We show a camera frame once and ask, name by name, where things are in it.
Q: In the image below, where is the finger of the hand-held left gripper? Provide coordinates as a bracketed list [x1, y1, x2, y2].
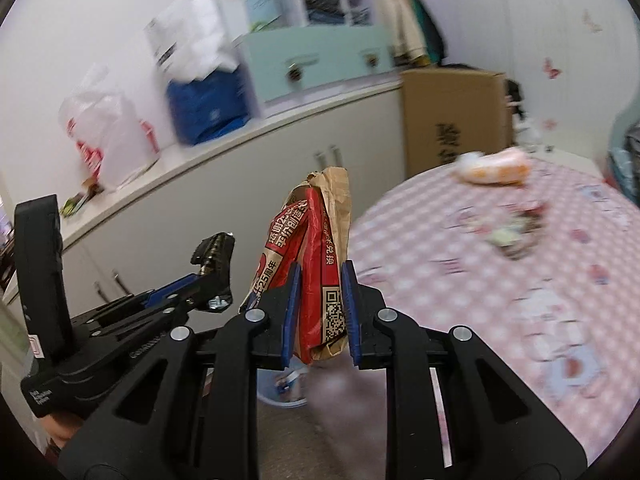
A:
[72, 292, 221, 335]
[135, 272, 203, 309]

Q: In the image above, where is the white plastic bag red print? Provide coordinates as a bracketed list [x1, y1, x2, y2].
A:
[57, 62, 161, 192]

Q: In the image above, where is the white low cabinet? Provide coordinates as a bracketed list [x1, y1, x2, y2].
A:
[0, 77, 407, 361]

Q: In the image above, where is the blue woven bag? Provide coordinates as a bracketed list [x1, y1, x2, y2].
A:
[166, 67, 253, 147]

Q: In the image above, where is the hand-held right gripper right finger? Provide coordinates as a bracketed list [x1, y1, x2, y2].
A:
[341, 260, 590, 480]

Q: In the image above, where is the teal drawer cabinet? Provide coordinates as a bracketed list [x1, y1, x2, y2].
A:
[239, 22, 397, 117]

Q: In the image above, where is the green hanging jacket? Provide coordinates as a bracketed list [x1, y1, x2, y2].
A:
[406, 0, 449, 66]

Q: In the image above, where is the tall cardboard box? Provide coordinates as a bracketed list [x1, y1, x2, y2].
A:
[400, 67, 516, 181]

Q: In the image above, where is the round table pink checked tablecloth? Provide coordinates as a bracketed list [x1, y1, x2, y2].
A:
[305, 152, 640, 467]

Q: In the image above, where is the white paper shopping bag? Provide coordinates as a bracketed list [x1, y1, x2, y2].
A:
[144, 0, 241, 82]

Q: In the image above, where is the blue plastic waste bin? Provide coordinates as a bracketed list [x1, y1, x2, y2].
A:
[257, 360, 310, 409]

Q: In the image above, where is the person's left hand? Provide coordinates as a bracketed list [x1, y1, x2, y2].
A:
[45, 410, 86, 452]

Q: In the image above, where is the folded dark jeans stack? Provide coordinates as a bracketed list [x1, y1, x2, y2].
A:
[305, 0, 347, 26]

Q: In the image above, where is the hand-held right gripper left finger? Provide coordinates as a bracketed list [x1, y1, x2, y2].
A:
[57, 260, 303, 480]

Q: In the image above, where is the crumpled white plastic bag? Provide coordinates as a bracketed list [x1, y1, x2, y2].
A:
[517, 120, 544, 154]

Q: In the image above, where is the black clothing heap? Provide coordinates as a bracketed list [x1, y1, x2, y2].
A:
[505, 80, 527, 127]

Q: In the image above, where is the cream orange snack packet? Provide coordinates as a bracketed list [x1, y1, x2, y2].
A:
[455, 147, 532, 187]

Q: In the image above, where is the small crumpled printed wrapper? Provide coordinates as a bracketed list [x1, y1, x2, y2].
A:
[487, 200, 549, 261]

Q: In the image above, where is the cream hanging jacket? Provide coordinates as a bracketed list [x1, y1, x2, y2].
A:
[372, 0, 431, 69]

